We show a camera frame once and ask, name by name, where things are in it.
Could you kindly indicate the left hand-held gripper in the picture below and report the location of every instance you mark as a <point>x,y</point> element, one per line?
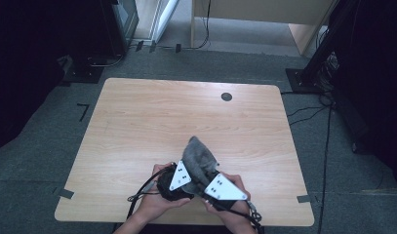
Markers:
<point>179,177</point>

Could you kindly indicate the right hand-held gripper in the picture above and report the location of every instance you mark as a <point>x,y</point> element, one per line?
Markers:
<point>223,190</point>

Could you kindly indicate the grey knitted cloth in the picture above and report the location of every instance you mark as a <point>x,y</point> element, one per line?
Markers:
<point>199,159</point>

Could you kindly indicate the person's left hand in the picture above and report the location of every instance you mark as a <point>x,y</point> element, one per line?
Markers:
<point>153,201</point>

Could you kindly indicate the grey floor tape piece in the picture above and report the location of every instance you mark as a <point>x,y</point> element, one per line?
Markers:
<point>304,198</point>
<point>66,193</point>

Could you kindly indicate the dark round table grommet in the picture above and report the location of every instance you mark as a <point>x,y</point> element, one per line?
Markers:
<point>226,97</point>

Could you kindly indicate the black metal stand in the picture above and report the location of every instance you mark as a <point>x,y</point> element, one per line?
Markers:
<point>316,61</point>

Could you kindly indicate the white upright panel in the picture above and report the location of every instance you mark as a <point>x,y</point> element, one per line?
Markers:
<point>163,19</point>

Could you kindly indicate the black cabinet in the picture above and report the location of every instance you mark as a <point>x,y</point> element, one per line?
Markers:
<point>119,26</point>

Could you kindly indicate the beige wooden desk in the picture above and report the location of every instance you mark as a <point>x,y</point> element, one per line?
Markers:
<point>267,9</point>

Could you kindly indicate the dark curtain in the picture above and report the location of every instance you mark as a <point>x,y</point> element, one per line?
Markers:
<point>378,81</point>
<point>23,65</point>

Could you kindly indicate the black stand base plate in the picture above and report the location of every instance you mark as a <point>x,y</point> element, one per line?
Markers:
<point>84,73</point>

